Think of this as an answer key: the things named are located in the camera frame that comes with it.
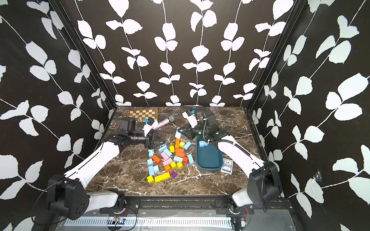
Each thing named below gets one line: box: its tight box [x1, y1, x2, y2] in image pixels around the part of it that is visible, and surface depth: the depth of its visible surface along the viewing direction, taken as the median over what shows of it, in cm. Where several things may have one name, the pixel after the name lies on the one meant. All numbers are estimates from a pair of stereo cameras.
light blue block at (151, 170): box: [148, 165, 155, 176], surface depth 87 cm
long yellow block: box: [154, 172, 171, 183], surface depth 85 cm
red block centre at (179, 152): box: [174, 147, 186, 157], surface depth 95 cm
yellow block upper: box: [169, 144, 175, 153], surface depth 97 cm
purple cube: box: [170, 170, 178, 180], surface depth 86 cm
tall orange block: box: [175, 137, 181, 149], surface depth 99 cm
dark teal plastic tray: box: [196, 136, 224, 172], surface depth 92 cm
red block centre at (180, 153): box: [175, 150, 185, 158], surface depth 95 cm
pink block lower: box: [162, 157, 173, 167], surface depth 91 cm
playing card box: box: [220, 157, 234, 175], surface depth 88 cm
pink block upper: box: [160, 151, 170, 161], surface depth 94 cm
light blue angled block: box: [163, 148, 173, 157], surface depth 95 cm
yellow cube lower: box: [176, 161, 184, 169], surface depth 89 cm
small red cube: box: [182, 156, 189, 165], surface depth 92 cm
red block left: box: [151, 154, 162, 165], surface depth 91 cm
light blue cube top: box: [198, 140, 209, 148], surface depth 97 cm
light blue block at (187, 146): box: [183, 141, 192, 151], surface depth 99 cm
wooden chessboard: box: [126, 107, 159, 123], surface depth 117 cm
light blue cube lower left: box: [146, 158, 154, 167], surface depth 90 cm
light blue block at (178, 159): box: [173, 155, 184, 163], surface depth 92 cm
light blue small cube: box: [147, 148, 155, 158], surface depth 94 cm
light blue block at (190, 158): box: [186, 154, 195, 165], surface depth 92 cm
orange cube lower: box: [163, 164, 172, 173], surface depth 88 cm
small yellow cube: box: [146, 175, 155, 184], surface depth 83 cm
